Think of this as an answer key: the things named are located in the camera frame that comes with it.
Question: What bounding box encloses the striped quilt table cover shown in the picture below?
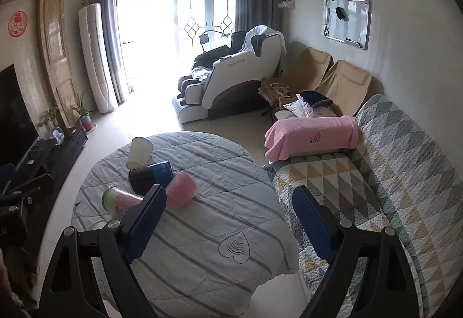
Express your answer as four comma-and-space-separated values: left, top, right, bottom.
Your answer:
70, 131, 301, 318

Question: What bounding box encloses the whiteboard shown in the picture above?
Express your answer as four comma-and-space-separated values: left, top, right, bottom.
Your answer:
324, 0, 371, 50

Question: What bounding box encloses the small potted plant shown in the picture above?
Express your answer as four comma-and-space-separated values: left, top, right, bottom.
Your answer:
38, 108, 60, 131

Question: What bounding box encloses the black television cabinet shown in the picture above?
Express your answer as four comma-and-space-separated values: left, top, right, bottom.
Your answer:
0, 127, 88, 232

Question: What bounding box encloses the white cloth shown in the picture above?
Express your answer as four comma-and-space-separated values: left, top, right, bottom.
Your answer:
242, 26, 283, 51

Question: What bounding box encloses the green rimmed pink cup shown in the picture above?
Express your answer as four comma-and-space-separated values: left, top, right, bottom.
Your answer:
102, 185, 145, 214

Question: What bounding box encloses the folding stool with plaid cloth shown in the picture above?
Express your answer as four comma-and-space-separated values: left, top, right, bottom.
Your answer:
258, 85, 292, 116

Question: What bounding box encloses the tan folding chair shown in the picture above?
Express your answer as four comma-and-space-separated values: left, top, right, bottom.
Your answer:
315, 60, 373, 116
261, 47, 334, 102

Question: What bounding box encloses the white massage chair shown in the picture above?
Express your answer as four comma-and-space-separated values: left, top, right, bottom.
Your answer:
173, 26, 288, 123

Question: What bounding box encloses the glass sliding door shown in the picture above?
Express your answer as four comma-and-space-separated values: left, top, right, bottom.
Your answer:
174, 0, 239, 62

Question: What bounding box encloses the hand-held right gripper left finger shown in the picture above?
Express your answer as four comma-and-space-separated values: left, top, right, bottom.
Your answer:
38, 184, 168, 318

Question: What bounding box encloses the cardboard box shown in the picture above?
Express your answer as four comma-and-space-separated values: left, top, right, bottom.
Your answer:
277, 96, 301, 112

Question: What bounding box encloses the sofa with triangle cover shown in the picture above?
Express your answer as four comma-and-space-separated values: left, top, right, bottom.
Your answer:
262, 94, 463, 318

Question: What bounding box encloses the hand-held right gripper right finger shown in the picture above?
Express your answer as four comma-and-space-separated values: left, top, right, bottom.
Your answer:
292, 186, 420, 318

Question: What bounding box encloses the pink towel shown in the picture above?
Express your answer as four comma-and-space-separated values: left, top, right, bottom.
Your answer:
264, 116, 359, 162

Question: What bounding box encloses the black television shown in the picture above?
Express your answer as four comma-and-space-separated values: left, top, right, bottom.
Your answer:
0, 64, 40, 169

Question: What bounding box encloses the red round paper decoration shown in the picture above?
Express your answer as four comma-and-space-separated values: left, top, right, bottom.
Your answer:
8, 11, 29, 37

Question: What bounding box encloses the dark blue cup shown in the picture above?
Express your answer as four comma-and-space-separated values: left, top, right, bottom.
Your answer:
129, 160, 173, 195

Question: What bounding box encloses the dark blue garment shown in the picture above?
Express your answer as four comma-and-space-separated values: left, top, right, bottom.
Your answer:
300, 90, 333, 109

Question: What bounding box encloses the potted plant with red saucer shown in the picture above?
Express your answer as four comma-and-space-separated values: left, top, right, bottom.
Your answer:
70, 92, 98, 132

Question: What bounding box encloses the tablet on stand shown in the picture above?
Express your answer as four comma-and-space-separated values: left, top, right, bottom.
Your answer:
199, 31, 232, 51

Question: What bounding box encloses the white cup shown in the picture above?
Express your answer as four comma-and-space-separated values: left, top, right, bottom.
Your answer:
126, 136, 154, 169

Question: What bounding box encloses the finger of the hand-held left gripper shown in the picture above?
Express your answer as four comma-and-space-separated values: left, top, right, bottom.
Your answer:
0, 173, 55, 210
0, 163, 18, 196

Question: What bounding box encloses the white standing air conditioner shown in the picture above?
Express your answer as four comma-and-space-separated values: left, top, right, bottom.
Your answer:
78, 3, 118, 114

